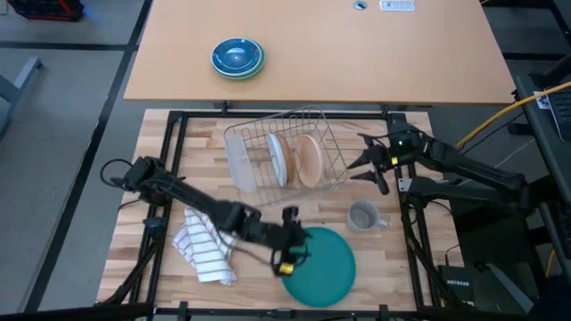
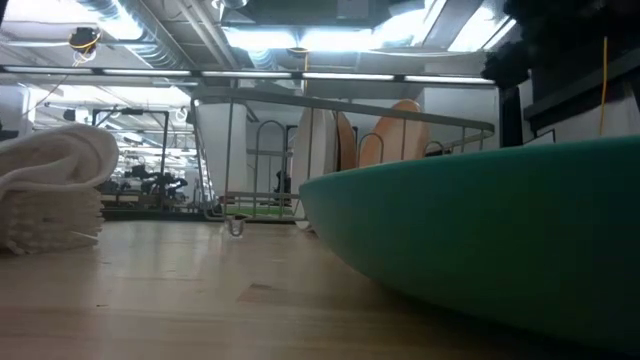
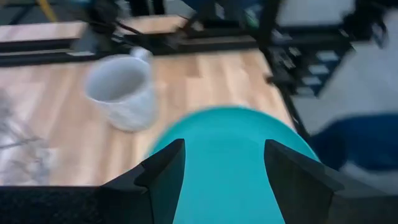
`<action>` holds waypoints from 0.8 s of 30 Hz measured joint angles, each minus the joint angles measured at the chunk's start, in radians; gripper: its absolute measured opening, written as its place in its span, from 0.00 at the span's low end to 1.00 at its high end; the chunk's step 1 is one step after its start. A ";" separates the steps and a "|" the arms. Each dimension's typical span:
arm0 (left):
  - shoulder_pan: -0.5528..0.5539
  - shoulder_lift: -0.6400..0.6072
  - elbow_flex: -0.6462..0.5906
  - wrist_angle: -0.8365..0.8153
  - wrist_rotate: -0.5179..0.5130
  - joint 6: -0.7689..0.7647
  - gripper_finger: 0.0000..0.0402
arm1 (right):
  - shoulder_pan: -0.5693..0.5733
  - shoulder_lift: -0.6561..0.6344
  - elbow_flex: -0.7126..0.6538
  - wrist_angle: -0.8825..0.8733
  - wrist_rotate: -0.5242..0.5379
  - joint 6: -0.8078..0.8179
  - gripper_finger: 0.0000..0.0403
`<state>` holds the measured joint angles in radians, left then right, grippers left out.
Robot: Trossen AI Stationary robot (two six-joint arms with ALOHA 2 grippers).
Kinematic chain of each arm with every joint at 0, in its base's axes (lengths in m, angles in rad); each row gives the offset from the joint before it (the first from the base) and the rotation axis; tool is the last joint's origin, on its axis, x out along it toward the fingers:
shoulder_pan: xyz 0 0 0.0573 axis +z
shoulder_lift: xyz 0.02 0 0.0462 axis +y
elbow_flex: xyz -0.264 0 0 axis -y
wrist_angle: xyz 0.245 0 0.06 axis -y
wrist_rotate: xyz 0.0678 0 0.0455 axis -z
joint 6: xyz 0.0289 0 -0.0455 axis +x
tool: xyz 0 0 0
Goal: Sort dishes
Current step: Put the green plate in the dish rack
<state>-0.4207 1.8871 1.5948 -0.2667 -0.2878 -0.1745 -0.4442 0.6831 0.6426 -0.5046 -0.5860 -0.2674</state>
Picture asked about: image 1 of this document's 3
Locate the orange wooden desk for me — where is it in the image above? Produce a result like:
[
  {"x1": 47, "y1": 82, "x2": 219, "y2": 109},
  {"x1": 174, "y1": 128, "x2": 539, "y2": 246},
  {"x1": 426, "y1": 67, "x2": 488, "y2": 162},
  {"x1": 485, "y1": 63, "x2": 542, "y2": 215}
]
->
[{"x1": 123, "y1": 0, "x2": 517, "y2": 107}]

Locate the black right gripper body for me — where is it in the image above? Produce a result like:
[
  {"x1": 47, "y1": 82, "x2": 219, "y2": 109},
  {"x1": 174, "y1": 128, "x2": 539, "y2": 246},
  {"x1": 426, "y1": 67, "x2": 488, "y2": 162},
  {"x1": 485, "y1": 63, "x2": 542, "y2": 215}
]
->
[{"x1": 374, "y1": 128, "x2": 430, "y2": 173}]

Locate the black Netgear network switch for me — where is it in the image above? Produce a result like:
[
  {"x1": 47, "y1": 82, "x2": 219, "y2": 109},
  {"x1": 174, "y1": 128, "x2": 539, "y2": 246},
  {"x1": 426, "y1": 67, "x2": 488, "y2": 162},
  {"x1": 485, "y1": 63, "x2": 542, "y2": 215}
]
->
[{"x1": 438, "y1": 265, "x2": 476, "y2": 307}]

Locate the blue bowl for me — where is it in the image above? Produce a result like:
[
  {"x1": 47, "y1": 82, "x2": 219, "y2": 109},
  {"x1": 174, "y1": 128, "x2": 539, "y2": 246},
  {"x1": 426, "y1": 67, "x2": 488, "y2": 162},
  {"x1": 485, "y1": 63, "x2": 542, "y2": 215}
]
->
[{"x1": 211, "y1": 37, "x2": 263, "y2": 77}]

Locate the dark grey side desk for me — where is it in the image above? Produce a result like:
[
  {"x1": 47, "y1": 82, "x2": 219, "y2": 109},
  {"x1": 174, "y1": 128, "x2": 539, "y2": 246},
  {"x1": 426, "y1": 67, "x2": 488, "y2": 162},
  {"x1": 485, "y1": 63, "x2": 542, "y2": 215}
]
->
[{"x1": 515, "y1": 75, "x2": 571, "y2": 273}]

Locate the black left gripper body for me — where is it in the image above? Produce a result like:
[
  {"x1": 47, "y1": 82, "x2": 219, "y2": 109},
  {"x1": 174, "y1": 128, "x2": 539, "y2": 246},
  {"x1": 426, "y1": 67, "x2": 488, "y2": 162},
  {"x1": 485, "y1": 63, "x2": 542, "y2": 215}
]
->
[{"x1": 261, "y1": 222, "x2": 310, "y2": 265}]

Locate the translucent plastic cutlery holder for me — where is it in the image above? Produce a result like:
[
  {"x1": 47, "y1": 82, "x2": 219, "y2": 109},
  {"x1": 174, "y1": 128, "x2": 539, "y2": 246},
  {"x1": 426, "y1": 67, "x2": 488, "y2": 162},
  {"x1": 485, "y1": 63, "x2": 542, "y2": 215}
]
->
[{"x1": 225, "y1": 135, "x2": 260, "y2": 194}]

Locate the wooden plate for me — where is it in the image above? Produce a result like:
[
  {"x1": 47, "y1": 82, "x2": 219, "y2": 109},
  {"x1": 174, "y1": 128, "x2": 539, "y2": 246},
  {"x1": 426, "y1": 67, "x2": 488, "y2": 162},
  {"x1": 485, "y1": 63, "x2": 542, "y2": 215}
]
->
[{"x1": 292, "y1": 133, "x2": 325, "y2": 189}]

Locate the red and black crate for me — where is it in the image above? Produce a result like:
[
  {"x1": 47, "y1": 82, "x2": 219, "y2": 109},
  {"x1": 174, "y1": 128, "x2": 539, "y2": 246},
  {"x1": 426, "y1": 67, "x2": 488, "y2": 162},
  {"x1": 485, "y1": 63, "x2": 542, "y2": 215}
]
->
[{"x1": 6, "y1": 0, "x2": 85, "y2": 22}]

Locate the yellow cable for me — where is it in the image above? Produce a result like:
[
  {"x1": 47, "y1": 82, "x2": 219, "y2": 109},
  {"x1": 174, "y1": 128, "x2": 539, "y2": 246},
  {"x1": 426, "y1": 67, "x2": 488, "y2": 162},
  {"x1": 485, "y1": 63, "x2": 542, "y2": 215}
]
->
[{"x1": 454, "y1": 81, "x2": 571, "y2": 151}]

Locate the grey metal bench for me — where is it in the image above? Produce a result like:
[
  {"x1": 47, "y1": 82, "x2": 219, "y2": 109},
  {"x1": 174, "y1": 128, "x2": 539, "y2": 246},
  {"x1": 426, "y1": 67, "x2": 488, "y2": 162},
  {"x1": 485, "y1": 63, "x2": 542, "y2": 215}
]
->
[{"x1": 0, "y1": 56, "x2": 44, "y2": 140}]

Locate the metal wire dish rack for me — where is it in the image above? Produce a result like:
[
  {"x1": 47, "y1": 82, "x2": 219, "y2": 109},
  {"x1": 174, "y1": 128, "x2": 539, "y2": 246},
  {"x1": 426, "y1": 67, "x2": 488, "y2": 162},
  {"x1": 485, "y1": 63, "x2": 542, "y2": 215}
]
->
[{"x1": 222, "y1": 105, "x2": 350, "y2": 209}]

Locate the white power strip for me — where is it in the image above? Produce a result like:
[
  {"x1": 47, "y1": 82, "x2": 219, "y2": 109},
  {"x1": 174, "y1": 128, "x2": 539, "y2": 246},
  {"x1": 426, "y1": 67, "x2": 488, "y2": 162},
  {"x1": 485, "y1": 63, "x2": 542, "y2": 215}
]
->
[{"x1": 379, "y1": 0, "x2": 417, "y2": 12}]

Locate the white striped dish towel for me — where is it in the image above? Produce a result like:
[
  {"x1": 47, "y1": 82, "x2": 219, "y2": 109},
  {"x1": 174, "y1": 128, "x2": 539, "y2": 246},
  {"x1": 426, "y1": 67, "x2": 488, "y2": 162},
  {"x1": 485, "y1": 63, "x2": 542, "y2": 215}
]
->
[{"x1": 172, "y1": 207, "x2": 239, "y2": 286}]

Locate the black keyboard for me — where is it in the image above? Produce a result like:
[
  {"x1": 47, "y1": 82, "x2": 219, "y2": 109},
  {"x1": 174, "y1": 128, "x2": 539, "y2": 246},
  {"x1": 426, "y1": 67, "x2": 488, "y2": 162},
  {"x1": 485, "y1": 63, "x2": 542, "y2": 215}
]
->
[{"x1": 546, "y1": 86, "x2": 571, "y2": 144}]

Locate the black metal table frame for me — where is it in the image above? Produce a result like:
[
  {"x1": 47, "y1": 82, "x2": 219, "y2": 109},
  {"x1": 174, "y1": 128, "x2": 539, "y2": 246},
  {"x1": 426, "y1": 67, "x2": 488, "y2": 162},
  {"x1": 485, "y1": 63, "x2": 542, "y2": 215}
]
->
[{"x1": 95, "y1": 109, "x2": 469, "y2": 321}]

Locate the green plate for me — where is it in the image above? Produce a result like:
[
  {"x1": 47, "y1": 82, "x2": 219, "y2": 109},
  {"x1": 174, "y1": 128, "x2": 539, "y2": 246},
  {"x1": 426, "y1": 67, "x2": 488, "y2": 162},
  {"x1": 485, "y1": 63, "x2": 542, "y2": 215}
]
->
[{"x1": 211, "y1": 43, "x2": 267, "y2": 81}]

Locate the teal plate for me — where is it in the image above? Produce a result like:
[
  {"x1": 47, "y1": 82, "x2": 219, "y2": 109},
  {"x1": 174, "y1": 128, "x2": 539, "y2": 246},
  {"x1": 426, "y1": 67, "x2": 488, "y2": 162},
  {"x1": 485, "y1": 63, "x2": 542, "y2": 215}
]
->
[{"x1": 281, "y1": 226, "x2": 357, "y2": 309}]

